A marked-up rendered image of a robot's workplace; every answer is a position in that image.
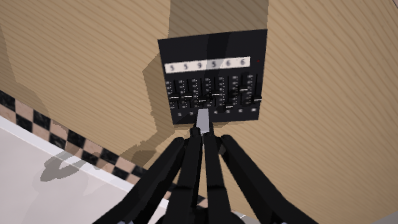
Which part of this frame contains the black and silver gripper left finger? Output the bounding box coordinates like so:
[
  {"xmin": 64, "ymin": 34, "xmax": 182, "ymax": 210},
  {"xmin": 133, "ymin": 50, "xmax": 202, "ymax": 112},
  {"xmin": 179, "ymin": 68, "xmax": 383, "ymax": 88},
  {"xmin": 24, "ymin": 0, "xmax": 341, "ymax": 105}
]
[{"xmin": 92, "ymin": 109, "xmax": 204, "ymax": 224}]

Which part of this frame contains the black lighting desk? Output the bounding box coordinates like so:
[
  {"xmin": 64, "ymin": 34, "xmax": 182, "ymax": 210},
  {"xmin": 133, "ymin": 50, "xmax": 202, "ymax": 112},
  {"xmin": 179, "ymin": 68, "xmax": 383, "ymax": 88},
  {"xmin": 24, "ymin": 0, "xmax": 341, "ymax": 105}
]
[{"xmin": 157, "ymin": 29, "xmax": 268, "ymax": 125}]

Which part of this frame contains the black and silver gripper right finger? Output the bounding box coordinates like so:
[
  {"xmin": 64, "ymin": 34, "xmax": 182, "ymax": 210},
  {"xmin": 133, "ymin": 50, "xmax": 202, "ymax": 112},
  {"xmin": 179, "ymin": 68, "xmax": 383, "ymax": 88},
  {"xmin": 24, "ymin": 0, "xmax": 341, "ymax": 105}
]
[{"xmin": 202, "ymin": 109, "xmax": 319, "ymax": 224}]

